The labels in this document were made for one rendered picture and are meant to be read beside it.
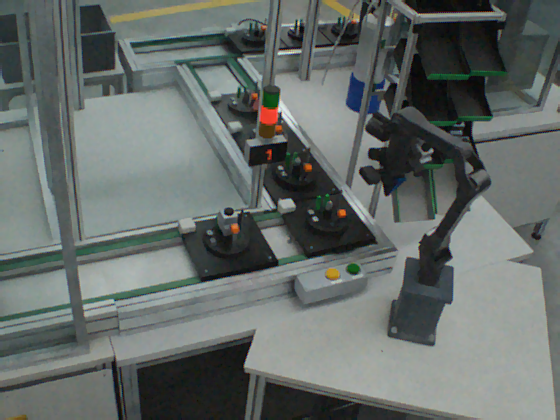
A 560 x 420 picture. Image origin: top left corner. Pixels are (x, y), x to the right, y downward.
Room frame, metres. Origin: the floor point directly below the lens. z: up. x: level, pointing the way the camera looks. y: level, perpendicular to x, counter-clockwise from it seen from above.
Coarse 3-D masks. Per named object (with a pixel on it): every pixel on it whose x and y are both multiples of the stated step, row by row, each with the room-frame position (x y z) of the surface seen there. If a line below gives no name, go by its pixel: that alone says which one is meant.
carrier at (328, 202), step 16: (288, 208) 1.67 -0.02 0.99; (304, 208) 1.71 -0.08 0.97; (320, 208) 1.69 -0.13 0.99; (352, 208) 1.74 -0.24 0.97; (288, 224) 1.62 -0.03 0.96; (304, 224) 1.63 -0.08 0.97; (320, 224) 1.61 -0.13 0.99; (352, 224) 1.66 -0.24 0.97; (304, 240) 1.55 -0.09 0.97; (320, 240) 1.56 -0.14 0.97; (336, 240) 1.57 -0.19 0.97; (352, 240) 1.58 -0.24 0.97; (368, 240) 1.59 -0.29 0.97
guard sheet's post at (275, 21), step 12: (276, 0) 1.68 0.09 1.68; (276, 12) 1.68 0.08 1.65; (276, 24) 1.69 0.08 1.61; (276, 36) 1.68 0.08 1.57; (276, 48) 1.69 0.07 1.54; (276, 60) 1.69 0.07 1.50; (264, 72) 1.69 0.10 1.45; (264, 84) 1.68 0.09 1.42; (264, 168) 1.69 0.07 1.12; (252, 192) 1.68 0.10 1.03; (252, 204) 1.68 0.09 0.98
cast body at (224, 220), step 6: (222, 210) 1.50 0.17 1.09; (228, 210) 1.49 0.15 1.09; (234, 210) 1.51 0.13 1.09; (222, 216) 1.48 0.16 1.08; (228, 216) 1.48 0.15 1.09; (234, 216) 1.48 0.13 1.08; (222, 222) 1.47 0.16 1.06; (228, 222) 1.47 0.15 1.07; (234, 222) 1.48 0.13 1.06; (222, 228) 1.47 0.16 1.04; (228, 228) 1.46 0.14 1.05; (228, 234) 1.46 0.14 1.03
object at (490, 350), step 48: (480, 288) 1.55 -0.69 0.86; (528, 288) 1.58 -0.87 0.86; (288, 336) 1.25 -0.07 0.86; (336, 336) 1.27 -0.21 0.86; (384, 336) 1.30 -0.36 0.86; (480, 336) 1.34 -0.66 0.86; (528, 336) 1.36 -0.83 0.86; (336, 384) 1.10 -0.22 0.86; (384, 384) 1.12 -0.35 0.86; (432, 384) 1.13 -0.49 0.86; (480, 384) 1.15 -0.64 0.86; (528, 384) 1.17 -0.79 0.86
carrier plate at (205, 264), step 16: (208, 224) 1.56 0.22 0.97; (256, 224) 1.59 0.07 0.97; (192, 240) 1.48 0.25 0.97; (256, 240) 1.52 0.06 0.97; (192, 256) 1.41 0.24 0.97; (208, 256) 1.42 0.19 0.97; (240, 256) 1.44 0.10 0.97; (256, 256) 1.45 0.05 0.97; (272, 256) 1.46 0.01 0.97; (208, 272) 1.35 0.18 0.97; (224, 272) 1.36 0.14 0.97; (240, 272) 1.39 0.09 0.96
